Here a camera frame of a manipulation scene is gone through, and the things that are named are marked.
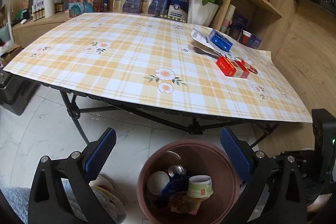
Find blue ice cream box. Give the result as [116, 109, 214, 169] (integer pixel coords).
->
[209, 29, 233, 52]

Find white printed paper sheet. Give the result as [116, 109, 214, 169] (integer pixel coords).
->
[191, 28, 222, 56]

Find brown round trash bin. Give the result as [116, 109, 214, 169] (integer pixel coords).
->
[137, 140, 240, 223]

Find person's right hand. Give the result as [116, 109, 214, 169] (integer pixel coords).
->
[306, 193, 332, 213]

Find green instant noodle cup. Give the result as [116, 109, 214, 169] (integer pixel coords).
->
[187, 175, 214, 198]

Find orange snack wrapper in bin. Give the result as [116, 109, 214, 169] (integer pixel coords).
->
[169, 192, 202, 215]

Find white round cup in bin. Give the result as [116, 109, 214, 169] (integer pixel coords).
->
[146, 171, 170, 196]

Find silver drink can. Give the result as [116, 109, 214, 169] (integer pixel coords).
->
[167, 164, 186, 177]

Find red cigarette box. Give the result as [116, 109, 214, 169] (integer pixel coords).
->
[216, 57, 249, 79]

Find small blue purple box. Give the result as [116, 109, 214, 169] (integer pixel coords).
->
[248, 34, 262, 50]

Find red paper cup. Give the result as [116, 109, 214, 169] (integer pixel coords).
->
[239, 30, 252, 46]

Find black plastic spoon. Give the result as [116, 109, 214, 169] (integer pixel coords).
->
[193, 46, 219, 59]

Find stacked pastel paper cups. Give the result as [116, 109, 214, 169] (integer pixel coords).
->
[220, 4, 236, 33]

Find yellow plaid tablecloth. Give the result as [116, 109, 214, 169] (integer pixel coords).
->
[5, 13, 312, 123]

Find white flower pot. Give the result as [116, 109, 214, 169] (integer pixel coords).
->
[187, 0, 219, 27]

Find white slim vase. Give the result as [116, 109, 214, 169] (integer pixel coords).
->
[44, 0, 55, 18]

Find white blue milk carton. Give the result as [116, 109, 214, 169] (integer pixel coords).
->
[167, 0, 189, 20]

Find left blue gold gift box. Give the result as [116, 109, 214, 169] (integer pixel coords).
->
[107, 0, 142, 14]

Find blue gold gift box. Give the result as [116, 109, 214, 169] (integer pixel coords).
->
[107, 0, 142, 14]
[141, 0, 168, 15]

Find right blue gold gift box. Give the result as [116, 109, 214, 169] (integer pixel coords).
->
[141, 0, 168, 15]

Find black folding table frame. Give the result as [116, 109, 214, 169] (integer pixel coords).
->
[39, 82, 280, 148]

